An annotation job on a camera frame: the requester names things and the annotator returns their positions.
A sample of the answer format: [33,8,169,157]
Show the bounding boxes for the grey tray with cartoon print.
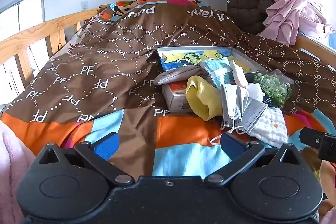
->
[157,46,265,75]

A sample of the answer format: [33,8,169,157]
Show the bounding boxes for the crumpled white tissue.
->
[229,60,249,89]

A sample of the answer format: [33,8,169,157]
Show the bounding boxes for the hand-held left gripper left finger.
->
[39,132,135,187]

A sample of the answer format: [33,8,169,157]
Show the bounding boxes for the blue white packet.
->
[202,57,235,89]

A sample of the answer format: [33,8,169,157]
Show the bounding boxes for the pink fluffy blanket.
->
[0,119,37,224]

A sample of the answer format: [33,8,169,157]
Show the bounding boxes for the wooden bed rail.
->
[0,6,106,89]
[295,35,336,68]

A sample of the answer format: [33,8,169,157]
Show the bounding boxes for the clear bag of green peas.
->
[253,69,294,107]

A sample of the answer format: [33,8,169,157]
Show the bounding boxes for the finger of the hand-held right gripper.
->
[299,127,328,151]

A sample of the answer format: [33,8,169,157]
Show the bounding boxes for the pink garment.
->
[258,0,336,47]

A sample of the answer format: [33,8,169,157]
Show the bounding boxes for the white quilted cloth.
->
[247,105,288,149]

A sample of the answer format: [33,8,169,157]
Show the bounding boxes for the yellow cloth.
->
[185,75,224,121]

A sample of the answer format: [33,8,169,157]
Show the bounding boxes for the grey face mask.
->
[221,83,249,133]
[235,97,269,134]

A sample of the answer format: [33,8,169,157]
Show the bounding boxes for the grey drawstring pouch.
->
[154,65,204,86]

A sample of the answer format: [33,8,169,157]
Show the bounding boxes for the window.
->
[0,0,46,64]

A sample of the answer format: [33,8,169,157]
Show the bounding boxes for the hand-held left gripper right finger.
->
[204,132,301,187]

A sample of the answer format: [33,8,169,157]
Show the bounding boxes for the brown printed blanket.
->
[0,0,336,180]

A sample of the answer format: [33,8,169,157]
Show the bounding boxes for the white orange cardboard box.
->
[161,81,195,113]

